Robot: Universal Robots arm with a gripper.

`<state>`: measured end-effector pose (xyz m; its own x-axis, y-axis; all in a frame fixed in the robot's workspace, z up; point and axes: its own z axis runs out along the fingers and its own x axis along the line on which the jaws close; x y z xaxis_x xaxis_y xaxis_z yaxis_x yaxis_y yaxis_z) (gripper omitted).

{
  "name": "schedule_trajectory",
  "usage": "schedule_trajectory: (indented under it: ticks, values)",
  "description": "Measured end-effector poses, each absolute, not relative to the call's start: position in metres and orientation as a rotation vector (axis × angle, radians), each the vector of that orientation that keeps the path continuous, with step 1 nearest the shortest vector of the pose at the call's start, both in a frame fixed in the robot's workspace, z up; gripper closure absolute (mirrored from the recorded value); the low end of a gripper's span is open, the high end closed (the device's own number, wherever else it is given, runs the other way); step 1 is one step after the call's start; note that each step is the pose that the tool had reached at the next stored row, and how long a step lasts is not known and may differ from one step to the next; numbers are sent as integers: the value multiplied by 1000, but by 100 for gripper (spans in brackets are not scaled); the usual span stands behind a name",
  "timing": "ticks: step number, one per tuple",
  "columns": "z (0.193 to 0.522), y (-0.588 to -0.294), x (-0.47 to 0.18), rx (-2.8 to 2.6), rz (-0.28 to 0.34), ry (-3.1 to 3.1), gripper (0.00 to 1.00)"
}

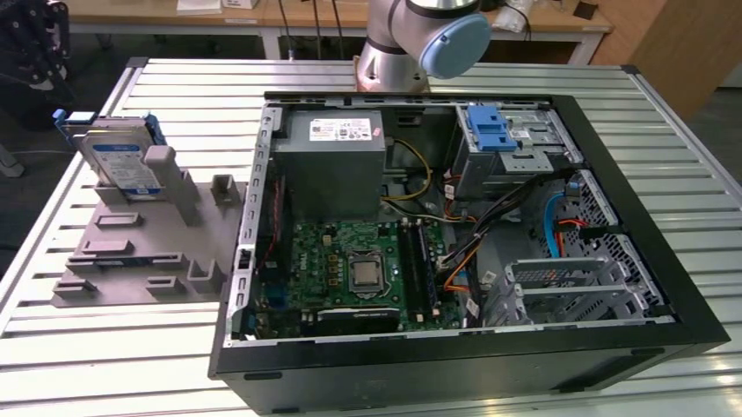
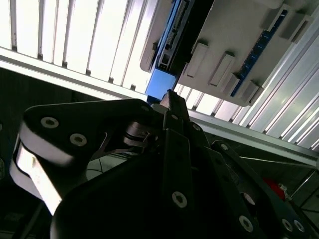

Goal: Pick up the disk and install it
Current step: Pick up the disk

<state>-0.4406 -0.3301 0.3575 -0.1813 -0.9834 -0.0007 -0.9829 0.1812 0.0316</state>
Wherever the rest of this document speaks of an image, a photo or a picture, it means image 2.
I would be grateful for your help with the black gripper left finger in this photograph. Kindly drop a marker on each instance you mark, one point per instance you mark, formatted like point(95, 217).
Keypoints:
point(94, 117)

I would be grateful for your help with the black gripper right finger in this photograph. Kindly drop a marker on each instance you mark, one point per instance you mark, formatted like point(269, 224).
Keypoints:
point(224, 169)

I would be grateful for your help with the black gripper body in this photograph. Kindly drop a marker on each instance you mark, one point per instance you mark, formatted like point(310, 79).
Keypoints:
point(119, 206)

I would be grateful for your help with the hard disk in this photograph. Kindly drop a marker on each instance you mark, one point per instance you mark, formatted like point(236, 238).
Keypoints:
point(160, 82)

